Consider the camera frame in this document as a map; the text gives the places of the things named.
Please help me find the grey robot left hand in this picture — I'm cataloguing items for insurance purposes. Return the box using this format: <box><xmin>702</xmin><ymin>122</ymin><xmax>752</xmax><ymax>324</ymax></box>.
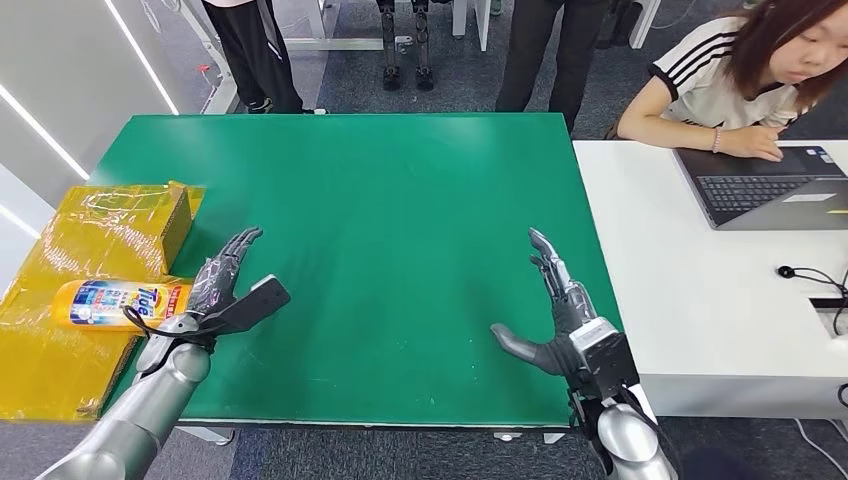
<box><xmin>186</xmin><ymin>226</ymin><xmax>265</xmax><ymax>320</ymax></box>

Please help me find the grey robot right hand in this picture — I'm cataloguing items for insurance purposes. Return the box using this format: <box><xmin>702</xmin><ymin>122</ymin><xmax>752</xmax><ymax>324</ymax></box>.
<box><xmin>490</xmin><ymin>227</ymin><xmax>599</xmax><ymax>378</ymax></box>

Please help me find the orange detergent bottle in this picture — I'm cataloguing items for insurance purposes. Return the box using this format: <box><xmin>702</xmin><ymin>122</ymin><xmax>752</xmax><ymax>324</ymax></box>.
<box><xmin>50</xmin><ymin>278</ymin><xmax>194</xmax><ymax>333</ymax></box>

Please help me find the yellow taped cardboard box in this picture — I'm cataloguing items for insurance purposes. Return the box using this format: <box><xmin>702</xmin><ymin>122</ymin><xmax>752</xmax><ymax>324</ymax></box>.
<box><xmin>0</xmin><ymin>180</ymin><xmax>207</xmax><ymax>424</ymax></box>

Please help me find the dark grey laptop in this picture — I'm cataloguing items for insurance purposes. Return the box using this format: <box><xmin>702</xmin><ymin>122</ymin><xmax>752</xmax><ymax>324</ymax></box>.
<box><xmin>671</xmin><ymin>144</ymin><xmax>848</xmax><ymax>232</ymax></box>

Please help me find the standing person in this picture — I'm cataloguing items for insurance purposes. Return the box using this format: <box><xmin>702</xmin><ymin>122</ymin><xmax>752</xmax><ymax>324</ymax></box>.
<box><xmin>494</xmin><ymin>0</ymin><xmax>611</xmax><ymax>134</ymax></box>
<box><xmin>201</xmin><ymin>0</ymin><xmax>327</xmax><ymax>116</ymax></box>

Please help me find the person's hand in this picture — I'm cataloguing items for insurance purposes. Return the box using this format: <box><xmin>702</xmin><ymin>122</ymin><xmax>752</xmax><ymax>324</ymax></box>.
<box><xmin>718</xmin><ymin>125</ymin><xmax>788</xmax><ymax>164</ymax></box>

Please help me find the seated person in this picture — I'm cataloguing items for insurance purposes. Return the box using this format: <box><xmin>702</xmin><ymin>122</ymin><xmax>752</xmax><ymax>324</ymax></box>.
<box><xmin>616</xmin><ymin>0</ymin><xmax>848</xmax><ymax>164</ymax></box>

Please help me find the black robot leg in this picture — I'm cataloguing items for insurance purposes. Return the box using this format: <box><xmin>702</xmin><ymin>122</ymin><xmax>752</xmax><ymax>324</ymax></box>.
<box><xmin>376</xmin><ymin>0</ymin><xmax>403</xmax><ymax>93</ymax></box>
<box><xmin>410</xmin><ymin>0</ymin><xmax>437</xmax><ymax>93</ymax></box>

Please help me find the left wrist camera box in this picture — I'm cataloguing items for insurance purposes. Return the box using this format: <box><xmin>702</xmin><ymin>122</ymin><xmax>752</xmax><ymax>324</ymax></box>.
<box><xmin>217</xmin><ymin>274</ymin><xmax>293</xmax><ymax>336</ymax></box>

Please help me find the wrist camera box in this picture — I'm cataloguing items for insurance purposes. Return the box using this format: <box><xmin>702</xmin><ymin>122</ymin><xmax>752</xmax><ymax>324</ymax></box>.
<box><xmin>217</xmin><ymin>274</ymin><xmax>293</xmax><ymax>336</ymax></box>
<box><xmin>568</xmin><ymin>317</ymin><xmax>642</xmax><ymax>401</ymax></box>

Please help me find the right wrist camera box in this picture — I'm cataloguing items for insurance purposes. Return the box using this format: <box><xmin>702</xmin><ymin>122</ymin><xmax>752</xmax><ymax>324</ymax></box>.
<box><xmin>568</xmin><ymin>317</ymin><xmax>642</xmax><ymax>401</ymax></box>

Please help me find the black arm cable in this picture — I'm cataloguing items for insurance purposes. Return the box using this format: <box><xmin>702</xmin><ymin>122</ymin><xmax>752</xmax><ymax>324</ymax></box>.
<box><xmin>121</xmin><ymin>304</ymin><xmax>221</xmax><ymax>344</ymax></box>

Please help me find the white desk frame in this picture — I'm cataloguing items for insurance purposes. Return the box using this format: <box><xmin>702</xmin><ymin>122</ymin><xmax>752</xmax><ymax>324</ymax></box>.
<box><xmin>173</xmin><ymin>0</ymin><xmax>241</xmax><ymax>116</ymax></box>

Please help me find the black cable with round plug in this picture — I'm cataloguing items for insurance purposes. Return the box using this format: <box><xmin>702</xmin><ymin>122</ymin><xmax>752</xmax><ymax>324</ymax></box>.
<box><xmin>776</xmin><ymin>264</ymin><xmax>848</xmax><ymax>338</ymax></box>

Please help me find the white floor cable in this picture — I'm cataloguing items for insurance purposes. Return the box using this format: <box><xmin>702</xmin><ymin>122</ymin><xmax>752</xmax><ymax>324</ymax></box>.
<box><xmin>793</xmin><ymin>418</ymin><xmax>848</xmax><ymax>480</ymax></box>

